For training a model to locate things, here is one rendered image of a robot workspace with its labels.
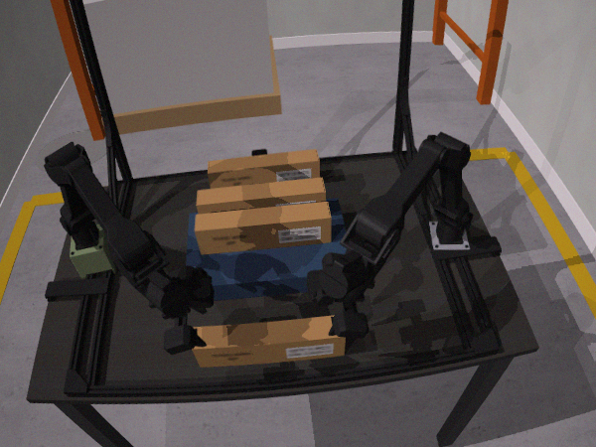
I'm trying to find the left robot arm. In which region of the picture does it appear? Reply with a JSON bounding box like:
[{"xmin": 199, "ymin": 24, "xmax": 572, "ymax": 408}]
[{"xmin": 307, "ymin": 132, "xmax": 473, "ymax": 306}]

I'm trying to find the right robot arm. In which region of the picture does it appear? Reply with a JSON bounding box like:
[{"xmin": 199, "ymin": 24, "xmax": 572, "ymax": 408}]
[{"xmin": 44, "ymin": 142, "xmax": 215, "ymax": 318}]

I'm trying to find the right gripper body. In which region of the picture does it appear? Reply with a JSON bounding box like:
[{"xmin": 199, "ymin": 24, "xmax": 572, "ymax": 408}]
[{"xmin": 162, "ymin": 265, "xmax": 196, "ymax": 355}]

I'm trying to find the brown cardboard carton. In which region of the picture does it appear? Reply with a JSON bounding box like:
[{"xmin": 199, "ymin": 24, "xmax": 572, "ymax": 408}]
[
  {"xmin": 195, "ymin": 202, "xmax": 332, "ymax": 254},
  {"xmin": 192, "ymin": 315, "xmax": 346, "ymax": 368},
  {"xmin": 208, "ymin": 149, "xmax": 320, "ymax": 189},
  {"xmin": 197, "ymin": 178, "xmax": 326, "ymax": 214}
]

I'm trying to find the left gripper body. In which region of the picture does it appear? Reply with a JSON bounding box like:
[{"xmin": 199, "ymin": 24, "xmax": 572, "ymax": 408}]
[{"xmin": 322, "ymin": 252, "xmax": 374, "ymax": 339}]

